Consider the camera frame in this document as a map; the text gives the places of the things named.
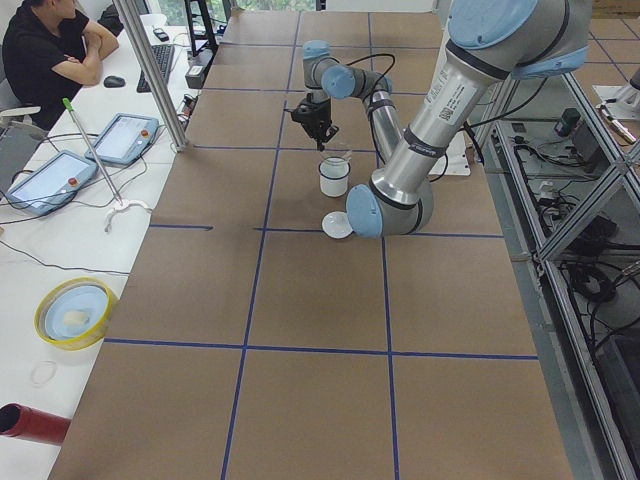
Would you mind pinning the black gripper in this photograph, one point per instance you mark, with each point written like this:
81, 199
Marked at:
320, 118

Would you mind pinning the white enamel cup blue rim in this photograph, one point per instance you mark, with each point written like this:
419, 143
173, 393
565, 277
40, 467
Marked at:
334, 173

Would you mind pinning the white cup lid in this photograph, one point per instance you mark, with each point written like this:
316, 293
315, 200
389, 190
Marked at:
336, 225

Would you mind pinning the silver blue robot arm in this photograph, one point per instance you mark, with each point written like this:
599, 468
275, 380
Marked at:
489, 41

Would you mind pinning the black box with label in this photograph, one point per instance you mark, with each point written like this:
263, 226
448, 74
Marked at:
199, 66

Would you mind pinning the far teach pendant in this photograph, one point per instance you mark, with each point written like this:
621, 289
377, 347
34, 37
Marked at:
125, 139

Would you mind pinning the teach pendant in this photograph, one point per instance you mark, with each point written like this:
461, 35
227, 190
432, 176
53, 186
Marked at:
125, 139
52, 185

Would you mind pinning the black computer mouse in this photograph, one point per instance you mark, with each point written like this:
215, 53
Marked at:
112, 81

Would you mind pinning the metal rod green tip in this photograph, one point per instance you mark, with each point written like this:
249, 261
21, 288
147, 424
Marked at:
69, 108

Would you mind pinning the near teach pendant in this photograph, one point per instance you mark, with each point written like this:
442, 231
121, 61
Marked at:
52, 185

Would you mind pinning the seated person black shirt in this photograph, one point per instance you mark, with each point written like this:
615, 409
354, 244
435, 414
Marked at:
50, 51

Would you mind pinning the yellow tape roll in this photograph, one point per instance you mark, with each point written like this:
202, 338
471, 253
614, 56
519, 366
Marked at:
75, 314

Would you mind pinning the red cylinder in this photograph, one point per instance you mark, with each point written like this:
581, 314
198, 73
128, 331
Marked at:
30, 424

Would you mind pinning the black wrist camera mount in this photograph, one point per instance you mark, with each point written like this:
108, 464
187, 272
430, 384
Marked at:
301, 113

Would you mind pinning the white claw bracket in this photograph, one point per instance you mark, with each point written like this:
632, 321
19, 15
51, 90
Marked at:
125, 207

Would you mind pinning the aluminium frame post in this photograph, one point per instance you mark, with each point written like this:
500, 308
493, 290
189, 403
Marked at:
142, 48

